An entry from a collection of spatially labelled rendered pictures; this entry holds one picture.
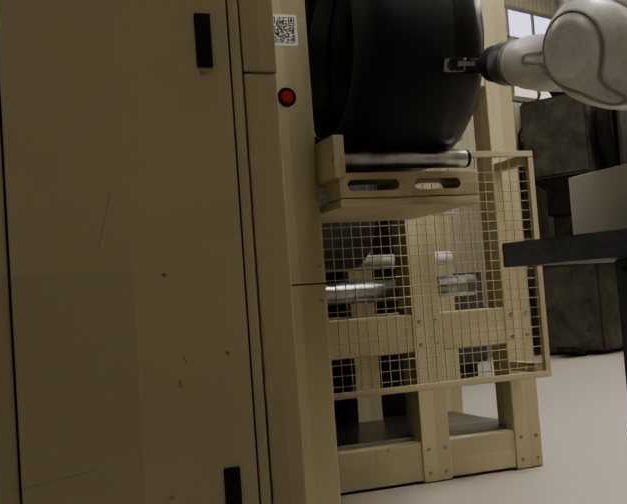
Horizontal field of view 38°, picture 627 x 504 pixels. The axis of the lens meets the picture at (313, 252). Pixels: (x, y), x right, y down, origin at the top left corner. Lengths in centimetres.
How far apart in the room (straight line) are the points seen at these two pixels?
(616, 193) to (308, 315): 87
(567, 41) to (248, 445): 72
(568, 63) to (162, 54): 58
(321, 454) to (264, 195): 101
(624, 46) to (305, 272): 102
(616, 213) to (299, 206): 86
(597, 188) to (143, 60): 74
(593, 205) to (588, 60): 27
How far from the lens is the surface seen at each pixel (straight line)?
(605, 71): 138
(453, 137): 224
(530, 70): 177
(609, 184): 152
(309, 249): 214
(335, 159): 206
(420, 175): 216
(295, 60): 221
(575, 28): 139
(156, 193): 123
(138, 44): 127
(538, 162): 805
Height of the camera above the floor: 57
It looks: 3 degrees up
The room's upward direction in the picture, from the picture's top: 4 degrees counter-clockwise
